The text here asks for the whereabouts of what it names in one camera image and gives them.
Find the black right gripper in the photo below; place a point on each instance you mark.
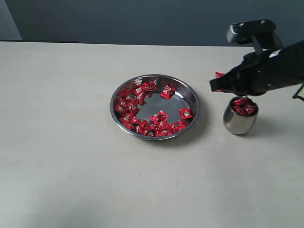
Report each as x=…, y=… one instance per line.
x=273, y=70

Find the steel cup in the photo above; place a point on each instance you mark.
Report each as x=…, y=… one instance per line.
x=235, y=123

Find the round steel plate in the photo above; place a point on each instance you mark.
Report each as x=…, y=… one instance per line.
x=183, y=97

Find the pile of red candies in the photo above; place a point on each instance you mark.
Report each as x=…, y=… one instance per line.
x=158, y=124

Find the red snack wrapper packet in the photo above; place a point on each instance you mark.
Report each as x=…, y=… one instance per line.
x=186, y=113

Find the wrist camera box grey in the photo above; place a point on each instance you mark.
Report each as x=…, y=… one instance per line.
x=260, y=33

